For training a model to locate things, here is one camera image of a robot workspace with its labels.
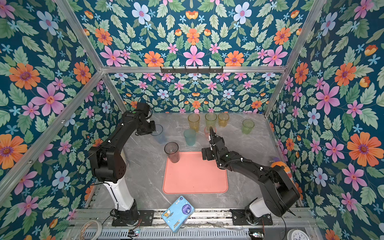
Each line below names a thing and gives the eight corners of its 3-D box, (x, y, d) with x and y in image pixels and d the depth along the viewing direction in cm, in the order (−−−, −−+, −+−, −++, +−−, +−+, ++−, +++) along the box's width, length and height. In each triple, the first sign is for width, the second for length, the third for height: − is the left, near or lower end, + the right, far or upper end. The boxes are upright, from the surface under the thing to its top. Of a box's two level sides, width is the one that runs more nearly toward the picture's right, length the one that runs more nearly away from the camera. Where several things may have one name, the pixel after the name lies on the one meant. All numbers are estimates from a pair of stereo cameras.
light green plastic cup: (242, 134, 110) (244, 126, 103) (240, 126, 115) (242, 118, 108) (251, 134, 110) (255, 126, 103) (249, 126, 115) (252, 118, 108)
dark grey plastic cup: (167, 164, 94) (163, 153, 83) (169, 153, 99) (165, 141, 88) (180, 164, 94) (177, 153, 83) (181, 153, 99) (178, 141, 88)
